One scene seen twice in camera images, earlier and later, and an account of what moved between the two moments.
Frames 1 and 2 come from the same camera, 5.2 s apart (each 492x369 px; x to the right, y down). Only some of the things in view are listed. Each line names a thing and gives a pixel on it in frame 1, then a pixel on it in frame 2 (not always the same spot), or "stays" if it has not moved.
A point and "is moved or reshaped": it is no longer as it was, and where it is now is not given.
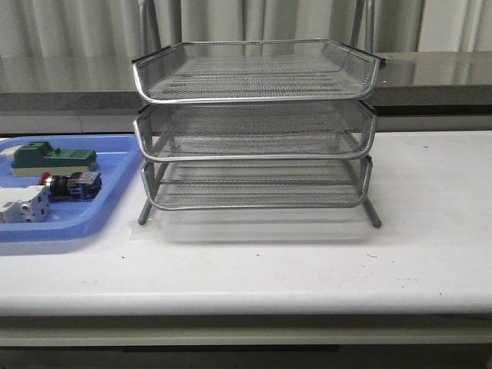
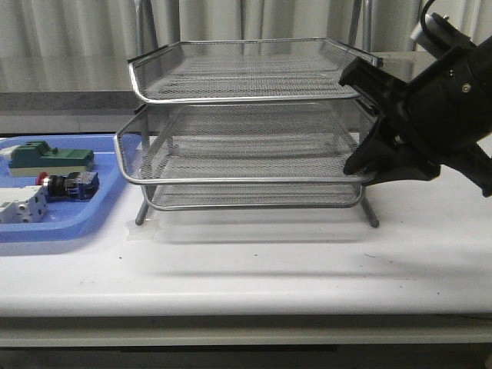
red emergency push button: x=77 y=186 stays
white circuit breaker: x=24 y=204 stays
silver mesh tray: x=255 y=130 is moved or reshaped
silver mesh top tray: x=267 y=70 stays
